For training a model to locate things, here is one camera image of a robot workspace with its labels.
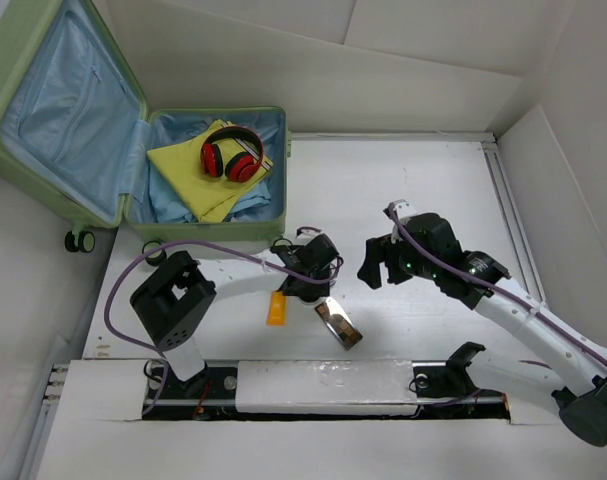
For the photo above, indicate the yellow shorts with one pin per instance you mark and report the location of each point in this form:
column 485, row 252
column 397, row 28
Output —
column 183, row 158

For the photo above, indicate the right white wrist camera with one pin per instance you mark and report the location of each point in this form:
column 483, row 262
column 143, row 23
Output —
column 400, row 209

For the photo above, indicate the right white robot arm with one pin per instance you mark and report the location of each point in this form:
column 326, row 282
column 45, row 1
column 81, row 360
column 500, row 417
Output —
column 569, row 377

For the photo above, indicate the green hard-shell suitcase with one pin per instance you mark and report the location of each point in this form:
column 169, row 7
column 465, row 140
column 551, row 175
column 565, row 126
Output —
column 75, row 130

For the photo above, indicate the red black headphones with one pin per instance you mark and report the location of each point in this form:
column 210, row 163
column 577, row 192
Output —
column 238, row 166

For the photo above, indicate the orange tube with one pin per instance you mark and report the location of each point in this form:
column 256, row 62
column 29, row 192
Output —
column 277, row 310

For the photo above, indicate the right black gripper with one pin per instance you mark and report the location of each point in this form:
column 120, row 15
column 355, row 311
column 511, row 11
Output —
column 375, row 253

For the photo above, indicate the light blue cloth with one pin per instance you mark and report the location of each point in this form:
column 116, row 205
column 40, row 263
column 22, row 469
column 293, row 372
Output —
column 198, row 199

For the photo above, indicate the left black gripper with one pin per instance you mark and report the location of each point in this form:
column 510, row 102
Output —
column 314, row 290

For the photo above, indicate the eyeshadow palette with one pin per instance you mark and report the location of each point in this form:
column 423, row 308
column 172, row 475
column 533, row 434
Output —
column 338, row 323

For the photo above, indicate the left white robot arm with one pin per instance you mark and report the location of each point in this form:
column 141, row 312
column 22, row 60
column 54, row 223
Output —
column 176, row 297

